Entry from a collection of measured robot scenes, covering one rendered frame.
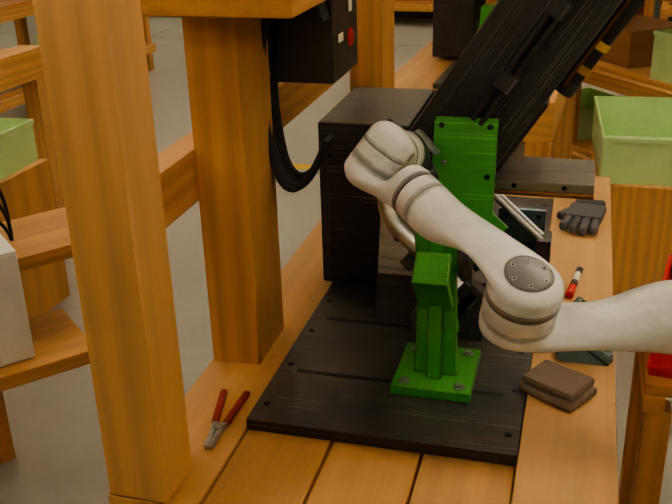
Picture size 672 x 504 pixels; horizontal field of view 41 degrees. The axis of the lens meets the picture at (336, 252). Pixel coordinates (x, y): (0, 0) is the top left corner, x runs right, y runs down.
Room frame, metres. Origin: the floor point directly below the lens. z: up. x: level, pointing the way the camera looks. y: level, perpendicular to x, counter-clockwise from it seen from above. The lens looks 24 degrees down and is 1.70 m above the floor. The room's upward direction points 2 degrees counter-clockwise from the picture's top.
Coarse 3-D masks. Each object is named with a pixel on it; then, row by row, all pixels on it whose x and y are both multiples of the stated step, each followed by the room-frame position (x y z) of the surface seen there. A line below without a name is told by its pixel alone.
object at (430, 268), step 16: (416, 256) 1.25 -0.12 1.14; (432, 256) 1.24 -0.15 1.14; (448, 256) 1.24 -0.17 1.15; (416, 272) 1.23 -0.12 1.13; (432, 272) 1.22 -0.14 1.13; (448, 272) 1.22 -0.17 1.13; (416, 288) 1.23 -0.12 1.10; (432, 288) 1.22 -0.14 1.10; (448, 288) 1.21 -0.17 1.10; (432, 304) 1.26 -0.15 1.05; (448, 304) 1.25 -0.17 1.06
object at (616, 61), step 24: (648, 0) 4.84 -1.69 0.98; (648, 24) 4.56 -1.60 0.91; (624, 48) 4.41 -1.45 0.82; (648, 48) 4.41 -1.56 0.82; (600, 72) 4.42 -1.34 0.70; (624, 72) 4.31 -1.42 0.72; (648, 72) 4.28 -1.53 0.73; (576, 96) 4.68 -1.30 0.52; (648, 96) 4.07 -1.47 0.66; (576, 120) 4.69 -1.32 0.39; (552, 144) 4.74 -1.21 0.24; (576, 144) 4.65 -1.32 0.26
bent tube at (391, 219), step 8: (424, 136) 1.50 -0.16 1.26; (432, 144) 1.52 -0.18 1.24; (432, 152) 1.49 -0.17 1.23; (440, 152) 1.52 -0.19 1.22; (384, 208) 1.49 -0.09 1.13; (392, 208) 1.49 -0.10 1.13; (384, 216) 1.49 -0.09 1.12; (392, 216) 1.48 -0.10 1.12; (392, 224) 1.48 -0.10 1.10; (400, 224) 1.48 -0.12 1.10; (392, 232) 1.48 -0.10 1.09; (400, 232) 1.47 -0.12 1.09; (408, 232) 1.47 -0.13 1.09; (400, 240) 1.47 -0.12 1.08; (408, 240) 1.46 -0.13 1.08; (408, 248) 1.46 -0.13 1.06
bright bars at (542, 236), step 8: (496, 200) 1.64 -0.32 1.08; (504, 200) 1.66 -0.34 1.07; (504, 208) 1.64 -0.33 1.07; (512, 208) 1.65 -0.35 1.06; (512, 216) 1.63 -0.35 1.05; (520, 216) 1.63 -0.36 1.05; (520, 224) 1.63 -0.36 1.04; (528, 224) 1.63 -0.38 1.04; (536, 232) 1.62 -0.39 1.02; (544, 232) 1.65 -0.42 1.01; (536, 240) 1.61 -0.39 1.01; (544, 240) 1.61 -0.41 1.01; (536, 248) 1.61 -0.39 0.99; (544, 248) 1.60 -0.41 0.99; (544, 256) 1.60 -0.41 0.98
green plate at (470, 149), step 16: (448, 128) 1.56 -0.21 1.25; (464, 128) 1.55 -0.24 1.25; (480, 128) 1.55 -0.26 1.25; (496, 128) 1.54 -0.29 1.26; (448, 144) 1.55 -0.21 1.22; (464, 144) 1.55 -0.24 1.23; (480, 144) 1.54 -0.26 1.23; (496, 144) 1.53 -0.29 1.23; (432, 160) 1.55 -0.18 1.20; (448, 160) 1.55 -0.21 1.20; (464, 160) 1.54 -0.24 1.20; (480, 160) 1.53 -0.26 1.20; (496, 160) 1.53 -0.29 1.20; (448, 176) 1.54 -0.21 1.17; (464, 176) 1.53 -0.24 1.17; (480, 176) 1.52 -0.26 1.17; (464, 192) 1.52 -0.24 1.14; (480, 192) 1.52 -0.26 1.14; (480, 208) 1.51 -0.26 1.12
